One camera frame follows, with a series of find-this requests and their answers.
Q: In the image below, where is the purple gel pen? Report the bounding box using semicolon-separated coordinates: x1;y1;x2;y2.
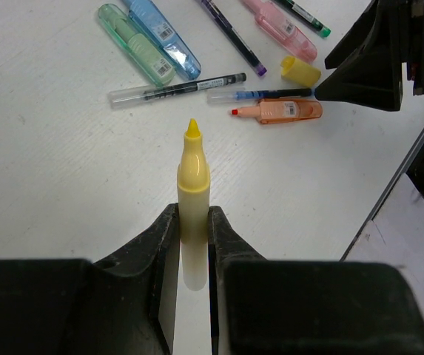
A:
199;0;267;78

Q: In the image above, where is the blue gel pen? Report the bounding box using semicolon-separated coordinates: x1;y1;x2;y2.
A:
207;88;314;104

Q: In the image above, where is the green capped highlighter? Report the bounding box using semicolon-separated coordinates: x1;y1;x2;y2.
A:
97;4;176;87

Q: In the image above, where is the green gel pen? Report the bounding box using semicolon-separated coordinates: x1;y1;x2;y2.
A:
275;0;331;38

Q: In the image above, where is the pink highlighter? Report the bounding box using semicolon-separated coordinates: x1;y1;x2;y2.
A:
242;0;317;63

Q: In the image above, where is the black gel pen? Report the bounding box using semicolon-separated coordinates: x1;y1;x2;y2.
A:
107;72;247;109

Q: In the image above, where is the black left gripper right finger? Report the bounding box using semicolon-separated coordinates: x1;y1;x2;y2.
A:
207;206;264;355

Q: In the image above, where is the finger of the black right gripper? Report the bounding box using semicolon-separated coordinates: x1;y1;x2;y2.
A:
314;1;404;111

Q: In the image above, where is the orange highlighter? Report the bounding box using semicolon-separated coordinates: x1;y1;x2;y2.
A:
231;99;323;124

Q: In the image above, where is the yellow highlighter cap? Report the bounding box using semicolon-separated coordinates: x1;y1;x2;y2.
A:
280;56;321;88

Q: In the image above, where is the blue uncapped highlighter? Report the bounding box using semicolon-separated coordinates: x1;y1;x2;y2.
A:
123;0;201;81

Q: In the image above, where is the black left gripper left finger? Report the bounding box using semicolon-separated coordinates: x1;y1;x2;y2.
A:
59;202;181;355

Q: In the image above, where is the yellow highlighter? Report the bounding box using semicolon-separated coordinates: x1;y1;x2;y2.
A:
177;119;210;291

